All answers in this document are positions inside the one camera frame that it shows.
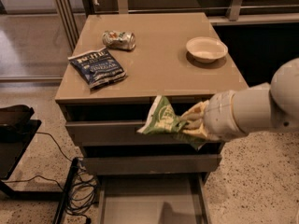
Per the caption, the black cable bundle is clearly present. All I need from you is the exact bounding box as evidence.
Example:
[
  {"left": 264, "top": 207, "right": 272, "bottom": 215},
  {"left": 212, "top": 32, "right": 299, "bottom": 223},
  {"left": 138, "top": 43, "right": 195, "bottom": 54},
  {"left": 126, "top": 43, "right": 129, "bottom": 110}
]
[{"left": 4, "top": 131, "right": 100, "bottom": 224}]

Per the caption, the white bowl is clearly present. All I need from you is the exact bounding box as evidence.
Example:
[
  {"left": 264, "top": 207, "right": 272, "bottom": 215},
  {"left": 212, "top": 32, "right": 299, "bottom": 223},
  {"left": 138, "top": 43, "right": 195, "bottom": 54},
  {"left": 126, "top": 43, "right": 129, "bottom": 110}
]
[{"left": 186, "top": 36, "right": 228, "bottom": 63}]

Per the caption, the crushed silver soda can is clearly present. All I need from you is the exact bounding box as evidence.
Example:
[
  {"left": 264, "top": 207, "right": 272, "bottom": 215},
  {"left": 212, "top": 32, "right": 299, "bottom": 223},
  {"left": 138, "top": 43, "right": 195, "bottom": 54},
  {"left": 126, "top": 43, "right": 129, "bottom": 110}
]
[{"left": 102, "top": 30, "right": 135, "bottom": 50}]

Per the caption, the top grey drawer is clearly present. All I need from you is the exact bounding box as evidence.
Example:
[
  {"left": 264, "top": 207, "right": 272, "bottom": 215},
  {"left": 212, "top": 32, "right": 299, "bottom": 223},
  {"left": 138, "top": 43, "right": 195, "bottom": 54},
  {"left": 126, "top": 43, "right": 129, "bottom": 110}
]
[{"left": 64, "top": 118, "right": 241, "bottom": 147}]

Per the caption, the bottom grey open drawer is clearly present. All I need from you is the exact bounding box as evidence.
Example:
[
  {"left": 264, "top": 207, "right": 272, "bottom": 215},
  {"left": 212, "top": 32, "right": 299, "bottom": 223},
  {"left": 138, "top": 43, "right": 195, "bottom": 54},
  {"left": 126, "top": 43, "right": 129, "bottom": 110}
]
[{"left": 96, "top": 174, "right": 212, "bottom": 224}]

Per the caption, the middle grey drawer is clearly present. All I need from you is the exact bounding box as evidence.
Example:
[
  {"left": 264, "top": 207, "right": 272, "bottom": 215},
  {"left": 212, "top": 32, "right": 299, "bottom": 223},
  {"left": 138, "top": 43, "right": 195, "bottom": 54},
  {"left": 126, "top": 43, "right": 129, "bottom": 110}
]
[{"left": 83, "top": 154, "right": 221, "bottom": 175}]

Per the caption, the black side table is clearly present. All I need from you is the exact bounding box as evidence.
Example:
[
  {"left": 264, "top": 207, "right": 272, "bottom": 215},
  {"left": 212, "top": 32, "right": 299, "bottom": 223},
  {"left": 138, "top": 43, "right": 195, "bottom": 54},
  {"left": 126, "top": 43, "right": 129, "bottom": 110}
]
[{"left": 0, "top": 105, "right": 62, "bottom": 201}]

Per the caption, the metal railing frame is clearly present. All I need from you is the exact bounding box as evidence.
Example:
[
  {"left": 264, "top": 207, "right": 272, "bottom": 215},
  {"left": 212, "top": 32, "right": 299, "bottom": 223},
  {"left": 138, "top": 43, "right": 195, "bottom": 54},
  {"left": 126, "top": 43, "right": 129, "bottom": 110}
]
[{"left": 54, "top": 0, "right": 299, "bottom": 49}]

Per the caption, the green jalapeno chip bag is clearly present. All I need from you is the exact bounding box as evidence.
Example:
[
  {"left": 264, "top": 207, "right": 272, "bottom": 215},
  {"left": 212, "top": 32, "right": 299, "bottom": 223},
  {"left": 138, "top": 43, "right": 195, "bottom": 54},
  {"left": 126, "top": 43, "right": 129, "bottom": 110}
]
[{"left": 138, "top": 95, "right": 207, "bottom": 150}]

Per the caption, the grey drawer cabinet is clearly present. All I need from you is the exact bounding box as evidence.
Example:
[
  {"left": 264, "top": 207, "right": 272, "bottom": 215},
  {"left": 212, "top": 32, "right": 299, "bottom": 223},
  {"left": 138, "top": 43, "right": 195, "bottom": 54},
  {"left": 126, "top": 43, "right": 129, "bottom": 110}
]
[{"left": 54, "top": 12, "right": 252, "bottom": 185}]

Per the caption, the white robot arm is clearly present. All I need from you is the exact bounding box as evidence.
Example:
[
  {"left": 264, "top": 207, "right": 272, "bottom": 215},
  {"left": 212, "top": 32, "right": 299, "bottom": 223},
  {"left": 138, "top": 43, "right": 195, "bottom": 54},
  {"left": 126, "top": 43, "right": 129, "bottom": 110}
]
[{"left": 181, "top": 59, "right": 299, "bottom": 141}]

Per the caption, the black metal floor bar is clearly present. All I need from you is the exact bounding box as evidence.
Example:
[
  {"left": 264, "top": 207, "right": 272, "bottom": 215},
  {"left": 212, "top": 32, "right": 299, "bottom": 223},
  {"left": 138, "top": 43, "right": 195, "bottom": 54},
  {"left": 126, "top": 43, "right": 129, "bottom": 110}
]
[{"left": 51, "top": 158, "right": 78, "bottom": 224}]

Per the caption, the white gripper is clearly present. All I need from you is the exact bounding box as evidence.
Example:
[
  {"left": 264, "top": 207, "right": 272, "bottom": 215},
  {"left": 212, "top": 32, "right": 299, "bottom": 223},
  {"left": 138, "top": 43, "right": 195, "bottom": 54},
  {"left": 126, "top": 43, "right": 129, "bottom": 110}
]
[{"left": 180, "top": 91, "right": 247, "bottom": 142}]

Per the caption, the blue vinegar chip bag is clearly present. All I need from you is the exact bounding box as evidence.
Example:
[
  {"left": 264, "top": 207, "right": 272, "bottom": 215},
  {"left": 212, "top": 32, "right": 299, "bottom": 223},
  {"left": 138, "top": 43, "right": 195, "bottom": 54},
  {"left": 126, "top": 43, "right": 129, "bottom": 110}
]
[{"left": 68, "top": 48, "right": 126, "bottom": 90}]

